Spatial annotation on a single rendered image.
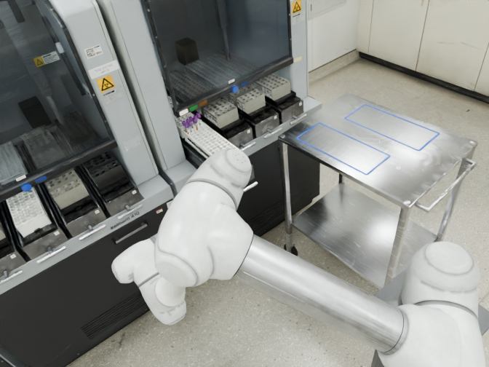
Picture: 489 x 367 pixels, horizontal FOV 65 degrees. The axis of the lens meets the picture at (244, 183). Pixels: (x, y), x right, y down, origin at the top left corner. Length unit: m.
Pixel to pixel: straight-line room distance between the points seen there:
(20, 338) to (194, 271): 1.21
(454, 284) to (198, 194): 0.61
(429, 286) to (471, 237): 1.43
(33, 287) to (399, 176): 1.39
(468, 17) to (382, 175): 2.11
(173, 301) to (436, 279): 0.75
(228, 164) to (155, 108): 0.75
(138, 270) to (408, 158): 1.02
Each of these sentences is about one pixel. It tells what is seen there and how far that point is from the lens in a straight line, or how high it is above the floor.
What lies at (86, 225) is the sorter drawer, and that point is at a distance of 1.55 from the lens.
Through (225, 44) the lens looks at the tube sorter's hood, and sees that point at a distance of 1.58.
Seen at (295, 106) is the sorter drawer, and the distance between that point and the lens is 1.84.
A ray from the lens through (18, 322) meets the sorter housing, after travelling 1.78.
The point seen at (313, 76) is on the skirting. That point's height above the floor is 0.03.
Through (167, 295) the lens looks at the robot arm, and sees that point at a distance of 1.26.
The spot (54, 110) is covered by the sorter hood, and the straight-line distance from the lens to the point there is 1.39.
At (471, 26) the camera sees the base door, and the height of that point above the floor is 0.54.
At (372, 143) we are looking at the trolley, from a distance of 1.57.
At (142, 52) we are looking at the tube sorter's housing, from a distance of 1.44.
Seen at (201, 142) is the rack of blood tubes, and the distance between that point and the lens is 1.57.
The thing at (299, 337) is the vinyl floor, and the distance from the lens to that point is 1.95.
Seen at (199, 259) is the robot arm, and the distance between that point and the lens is 0.72.
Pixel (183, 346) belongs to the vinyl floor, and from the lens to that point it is 2.01.
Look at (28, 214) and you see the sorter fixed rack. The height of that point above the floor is 0.86.
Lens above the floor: 1.76
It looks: 42 degrees down
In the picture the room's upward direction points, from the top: 9 degrees counter-clockwise
